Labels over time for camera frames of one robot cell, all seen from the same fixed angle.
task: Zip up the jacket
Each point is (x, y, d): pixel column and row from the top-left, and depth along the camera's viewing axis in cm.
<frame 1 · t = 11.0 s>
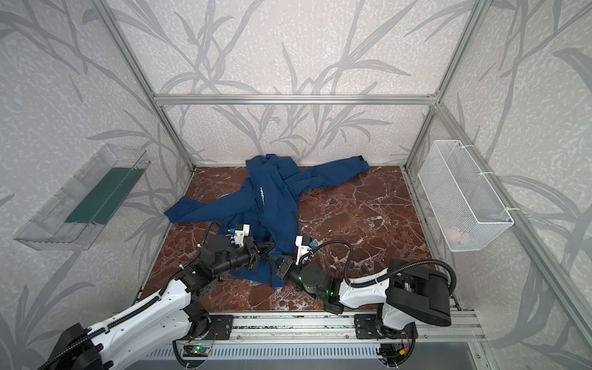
left hand: (277, 242, 74), fingers closed
right hand: (268, 251, 73), fingers closed
blue zip jacket: (265, 209, 97), point 7 cm above the table

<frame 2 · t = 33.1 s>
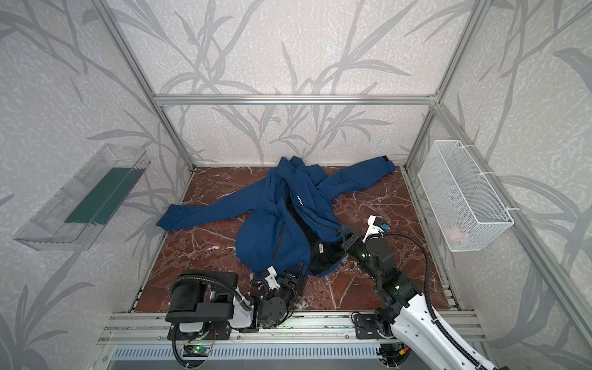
left hand: (310, 264, 78), fingers open
right hand: (341, 222, 76), fingers closed
blue zip jacket: (292, 218, 93), point 9 cm above the table

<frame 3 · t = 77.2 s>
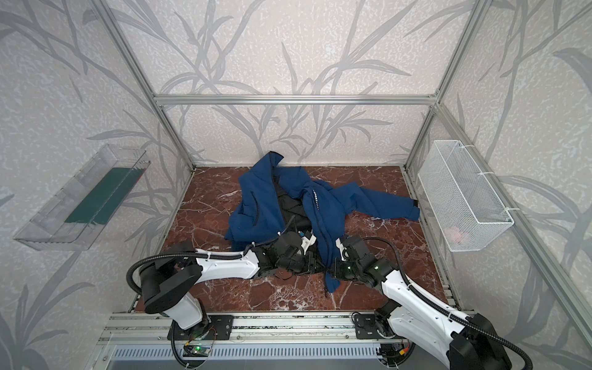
left hand: (327, 265, 77), fingers open
right hand: (326, 262, 81), fingers closed
blue zip jacket: (274, 203, 102), point 5 cm above the table

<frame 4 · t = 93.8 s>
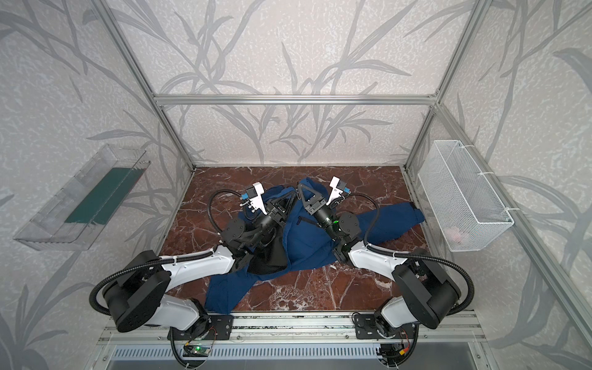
left hand: (298, 190, 68), fingers closed
right hand: (299, 180, 69), fingers closed
blue zip jacket: (300, 246, 81), point 13 cm above the table

